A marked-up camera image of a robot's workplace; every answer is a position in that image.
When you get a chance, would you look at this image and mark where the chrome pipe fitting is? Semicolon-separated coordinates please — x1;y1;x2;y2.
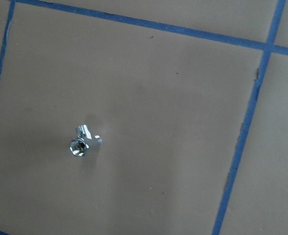
69;124;102;157

